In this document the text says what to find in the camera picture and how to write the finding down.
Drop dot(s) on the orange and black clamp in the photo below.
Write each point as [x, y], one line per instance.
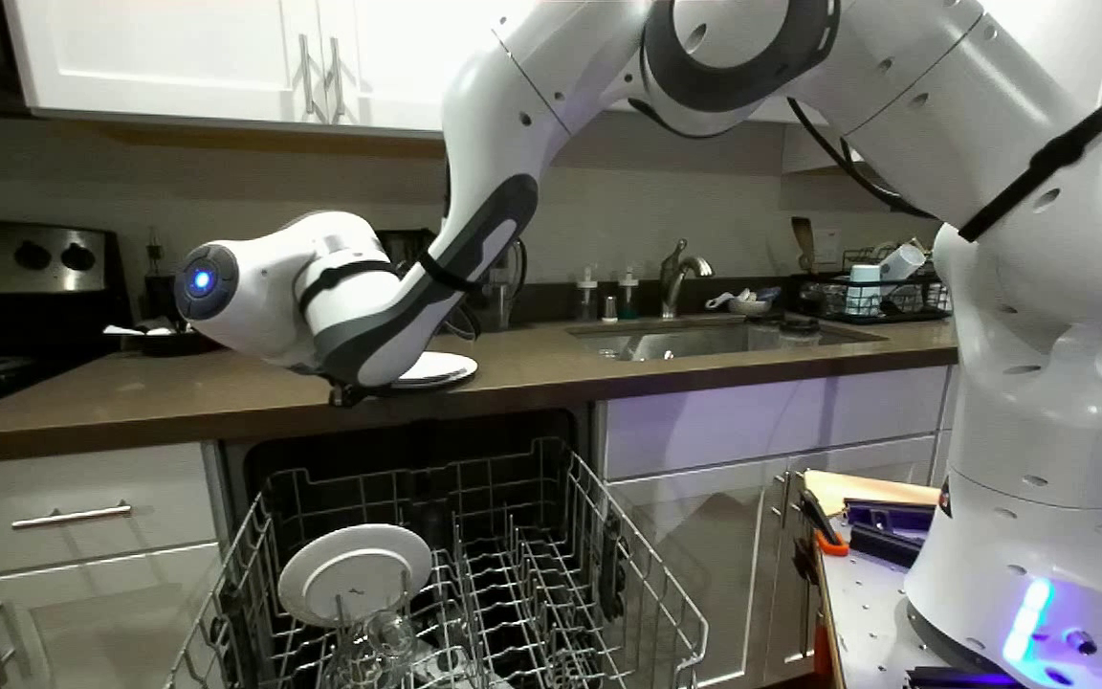
[824, 531]

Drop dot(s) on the clear pitcher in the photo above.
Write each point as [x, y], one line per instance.
[503, 292]

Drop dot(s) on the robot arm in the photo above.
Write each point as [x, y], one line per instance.
[1039, 431]

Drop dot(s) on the clear wine glass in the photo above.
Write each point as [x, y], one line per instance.
[374, 646]

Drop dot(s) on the white drawer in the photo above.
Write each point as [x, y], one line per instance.
[82, 478]

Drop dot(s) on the black dish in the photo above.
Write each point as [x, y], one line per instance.
[173, 343]

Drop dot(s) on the green soap bottle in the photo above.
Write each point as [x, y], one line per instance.
[628, 297]

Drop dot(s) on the small salt shaker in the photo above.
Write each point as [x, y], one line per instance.
[610, 308]

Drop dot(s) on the steel tap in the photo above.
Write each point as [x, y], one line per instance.
[673, 277]

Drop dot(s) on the brown board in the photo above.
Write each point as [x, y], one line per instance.
[857, 486]

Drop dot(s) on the dishwasher rack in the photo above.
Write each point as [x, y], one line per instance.
[551, 593]

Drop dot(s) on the black tool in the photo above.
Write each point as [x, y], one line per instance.
[886, 531]

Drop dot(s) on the white cup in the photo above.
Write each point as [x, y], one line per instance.
[903, 260]

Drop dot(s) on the black dish drying rack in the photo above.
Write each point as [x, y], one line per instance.
[886, 301]

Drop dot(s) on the white mug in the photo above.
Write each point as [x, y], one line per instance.
[863, 287]

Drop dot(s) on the dishwasher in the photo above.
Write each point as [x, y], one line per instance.
[417, 450]

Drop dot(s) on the stove knob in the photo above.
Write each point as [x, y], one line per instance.
[78, 256]
[33, 255]

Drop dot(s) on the steel sink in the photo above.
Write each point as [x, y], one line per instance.
[704, 340]

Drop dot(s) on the black stove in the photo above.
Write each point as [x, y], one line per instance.
[25, 316]

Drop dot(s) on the small white bowl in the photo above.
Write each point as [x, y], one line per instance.
[749, 306]

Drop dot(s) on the wall socket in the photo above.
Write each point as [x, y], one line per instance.
[829, 245]

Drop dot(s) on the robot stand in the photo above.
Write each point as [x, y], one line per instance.
[862, 612]

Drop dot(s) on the upper cabinet door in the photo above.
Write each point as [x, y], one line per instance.
[398, 57]
[159, 48]

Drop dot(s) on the dark bottle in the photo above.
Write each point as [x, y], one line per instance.
[160, 292]

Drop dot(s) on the white upper cabinet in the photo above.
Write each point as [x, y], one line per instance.
[178, 57]

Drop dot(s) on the white plate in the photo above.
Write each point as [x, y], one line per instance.
[441, 366]
[355, 574]

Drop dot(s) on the clear soap bottle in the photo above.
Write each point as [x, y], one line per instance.
[588, 297]

